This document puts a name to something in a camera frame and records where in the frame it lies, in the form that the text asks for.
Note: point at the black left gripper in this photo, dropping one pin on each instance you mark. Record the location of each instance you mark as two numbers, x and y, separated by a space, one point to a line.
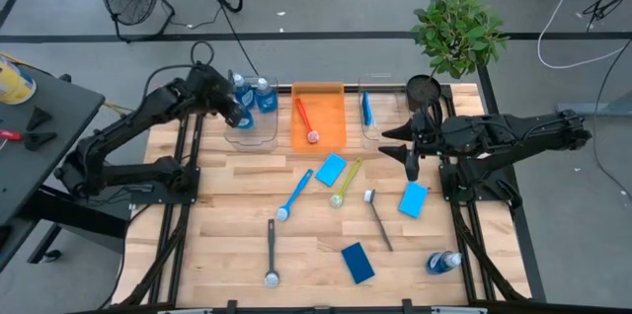
214 89

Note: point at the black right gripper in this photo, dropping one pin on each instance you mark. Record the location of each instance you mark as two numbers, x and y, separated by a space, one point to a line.
429 133

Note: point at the blue dish soap bottle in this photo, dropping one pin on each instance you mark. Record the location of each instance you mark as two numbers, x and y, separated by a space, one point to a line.
442 262
244 94
266 99
248 120

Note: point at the dark blue sponge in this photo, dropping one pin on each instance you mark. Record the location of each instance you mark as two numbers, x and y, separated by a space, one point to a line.
367 108
357 262

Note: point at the light blue sponge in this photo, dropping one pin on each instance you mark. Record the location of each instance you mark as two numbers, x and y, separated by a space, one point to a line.
413 199
331 169

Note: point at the green dish brush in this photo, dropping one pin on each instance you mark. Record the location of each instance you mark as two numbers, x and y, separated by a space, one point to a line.
345 183

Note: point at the red dish brush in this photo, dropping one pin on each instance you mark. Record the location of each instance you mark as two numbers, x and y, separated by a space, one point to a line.
305 119

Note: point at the blue dish brush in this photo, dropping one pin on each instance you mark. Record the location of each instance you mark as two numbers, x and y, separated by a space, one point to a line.
294 195

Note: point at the grey round dish brush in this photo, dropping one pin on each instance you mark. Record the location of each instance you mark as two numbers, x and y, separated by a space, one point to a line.
270 250

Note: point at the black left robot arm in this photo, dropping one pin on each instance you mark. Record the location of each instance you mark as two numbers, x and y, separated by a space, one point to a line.
148 109

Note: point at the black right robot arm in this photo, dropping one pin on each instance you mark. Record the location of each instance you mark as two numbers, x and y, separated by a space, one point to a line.
518 133

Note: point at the clear plastic bin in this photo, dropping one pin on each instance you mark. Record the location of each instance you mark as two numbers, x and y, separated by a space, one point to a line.
259 133
387 116

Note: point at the orange plastic bin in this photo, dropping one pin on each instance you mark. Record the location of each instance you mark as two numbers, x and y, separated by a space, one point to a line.
326 126

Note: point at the green potted plant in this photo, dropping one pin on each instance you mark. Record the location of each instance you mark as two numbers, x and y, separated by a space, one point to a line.
459 32

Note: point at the black triangular plastic part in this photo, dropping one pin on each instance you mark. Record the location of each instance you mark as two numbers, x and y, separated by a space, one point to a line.
37 141
37 119

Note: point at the grey desk foot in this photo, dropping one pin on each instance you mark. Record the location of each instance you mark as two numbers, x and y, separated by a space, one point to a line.
592 108

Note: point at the yellow container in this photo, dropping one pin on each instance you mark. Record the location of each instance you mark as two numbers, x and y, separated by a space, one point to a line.
15 84

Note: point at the black side desk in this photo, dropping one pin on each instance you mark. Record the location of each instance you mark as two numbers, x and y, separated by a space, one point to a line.
29 171

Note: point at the black aluminium table frame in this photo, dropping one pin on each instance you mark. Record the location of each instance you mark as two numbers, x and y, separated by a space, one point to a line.
351 89

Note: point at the black frame clamp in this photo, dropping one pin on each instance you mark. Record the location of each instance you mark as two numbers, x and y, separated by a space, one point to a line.
406 305
231 305

